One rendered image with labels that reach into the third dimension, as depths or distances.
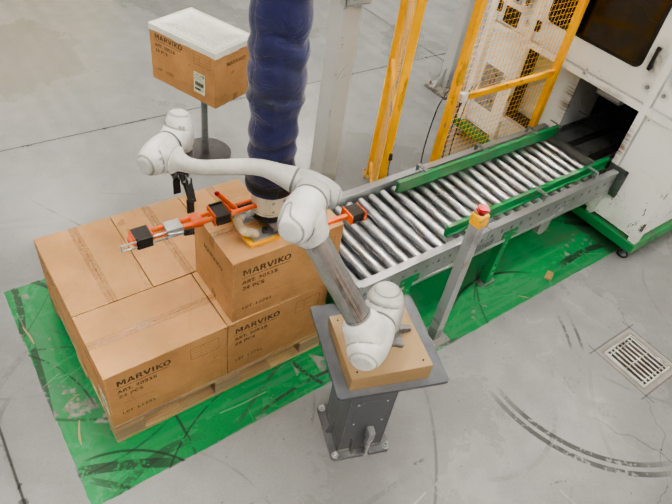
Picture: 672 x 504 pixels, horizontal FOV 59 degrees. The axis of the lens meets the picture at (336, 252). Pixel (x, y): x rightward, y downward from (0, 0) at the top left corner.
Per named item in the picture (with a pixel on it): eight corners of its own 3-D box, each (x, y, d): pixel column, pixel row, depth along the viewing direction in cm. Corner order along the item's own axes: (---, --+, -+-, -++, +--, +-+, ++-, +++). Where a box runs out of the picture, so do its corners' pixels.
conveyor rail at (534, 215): (602, 189, 435) (613, 168, 422) (607, 193, 432) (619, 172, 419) (351, 305, 321) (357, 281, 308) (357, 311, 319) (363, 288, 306)
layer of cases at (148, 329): (237, 226, 393) (237, 178, 366) (320, 329, 340) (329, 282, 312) (48, 290, 335) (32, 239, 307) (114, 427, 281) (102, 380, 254)
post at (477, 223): (433, 330, 369) (481, 207, 301) (440, 338, 366) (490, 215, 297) (425, 334, 366) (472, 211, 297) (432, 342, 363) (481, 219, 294)
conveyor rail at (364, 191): (535, 143, 470) (544, 122, 456) (540, 146, 467) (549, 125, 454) (288, 233, 356) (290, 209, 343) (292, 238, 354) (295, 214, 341)
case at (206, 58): (152, 76, 425) (147, 21, 398) (192, 59, 451) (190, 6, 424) (215, 109, 405) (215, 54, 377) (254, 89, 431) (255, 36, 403)
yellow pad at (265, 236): (303, 215, 287) (303, 207, 284) (314, 227, 282) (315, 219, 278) (239, 235, 271) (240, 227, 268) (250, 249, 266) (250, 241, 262)
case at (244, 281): (294, 234, 335) (300, 178, 308) (334, 280, 314) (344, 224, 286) (195, 270, 306) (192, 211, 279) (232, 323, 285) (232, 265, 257)
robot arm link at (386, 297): (404, 315, 257) (411, 279, 243) (394, 345, 244) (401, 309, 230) (369, 305, 261) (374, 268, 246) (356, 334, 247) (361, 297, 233)
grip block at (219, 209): (223, 209, 268) (223, 199, 264) (233, 222, 262) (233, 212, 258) (205, 214, 264) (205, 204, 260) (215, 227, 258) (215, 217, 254)
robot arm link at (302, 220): (403, 337, 239) (389, 378, 223) (367, 340, 247) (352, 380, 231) (321, 177, 203) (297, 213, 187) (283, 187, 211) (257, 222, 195)
